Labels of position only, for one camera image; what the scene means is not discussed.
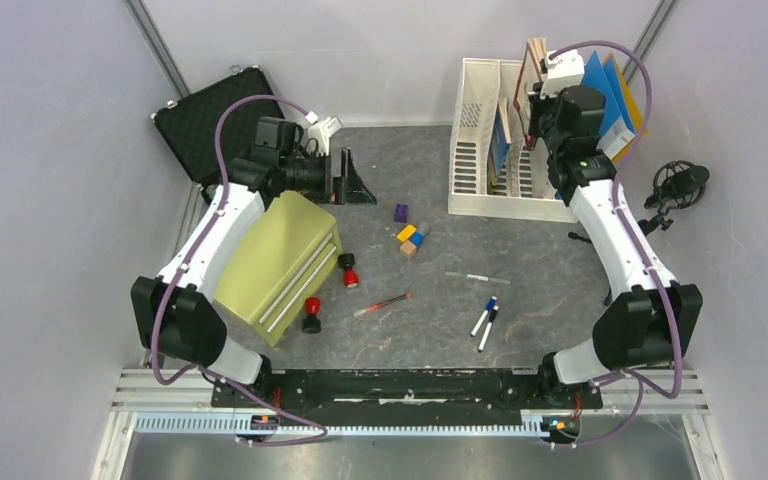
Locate green drawer cabinet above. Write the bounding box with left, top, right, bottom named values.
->
left=214, top=191, right=343, bottom=347

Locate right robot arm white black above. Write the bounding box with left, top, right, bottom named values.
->
left=528, top=85, right=703, bottom=408

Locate black poker chip case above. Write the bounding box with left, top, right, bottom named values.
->
left=152, top=66, right=283, bottom=197

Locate orange plastic folder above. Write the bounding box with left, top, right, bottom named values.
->
left=603, top=54, right=644, bottom=133

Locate white file organizer rack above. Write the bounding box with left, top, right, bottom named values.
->
left=448, top=58, right=577, bottom=224

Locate red black stamp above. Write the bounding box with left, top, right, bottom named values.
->
left=337, top=252, right=360, bottom=289
left=302, top=297, right=321, bottom=334

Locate blue cylinder block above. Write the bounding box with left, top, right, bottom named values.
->
left=408, top=231, right=425, bottom=248

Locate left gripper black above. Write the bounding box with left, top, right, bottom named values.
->
left=280, top=148, right=376, bottom=206

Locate blue plastic folder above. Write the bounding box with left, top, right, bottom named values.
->
left=579, top=50, right=638, bottom=160

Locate black microphone on tripod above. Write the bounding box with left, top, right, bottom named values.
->
left=557, top=160, right=710, bottom=306

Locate black capped white marker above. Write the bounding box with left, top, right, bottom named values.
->
left=477, top=305, right=499, bottom=353

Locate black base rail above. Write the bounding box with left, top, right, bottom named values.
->
left=210, top=367, right=604, bottom=429

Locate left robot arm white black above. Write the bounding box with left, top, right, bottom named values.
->
left=131, top=117, right=375, bottom=408

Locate Animal Farm book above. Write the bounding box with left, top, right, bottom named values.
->
left=487, top=97, right=512, bottom=190

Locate blue capped white marker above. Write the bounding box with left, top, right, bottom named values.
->
left=470, top=295, right=498, bottom=337

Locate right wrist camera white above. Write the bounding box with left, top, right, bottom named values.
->
left=539, top=49, right=585, bottom=99

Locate brown small book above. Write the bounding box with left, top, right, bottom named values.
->
left=513, top=37, right=547, bottom=151

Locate purple cube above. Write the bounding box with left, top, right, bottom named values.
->
left=393, top=203, right=410, bottom=224

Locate red pen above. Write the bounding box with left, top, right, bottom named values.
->
left=353, top=292, right=413, bottom=317

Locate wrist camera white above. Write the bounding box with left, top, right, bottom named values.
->
left=305, top=111, right=343, bottom=155
left=539, top=49, right=585, bottom=99

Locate wooden cube block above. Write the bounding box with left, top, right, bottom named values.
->
left=399, top=240, right=419, bottom=259

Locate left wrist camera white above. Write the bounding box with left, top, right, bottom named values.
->
left=305, top=111, right=343, bottom=155

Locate yellow eraser block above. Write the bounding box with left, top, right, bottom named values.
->
left=396, top=224, right=417, bottom=243

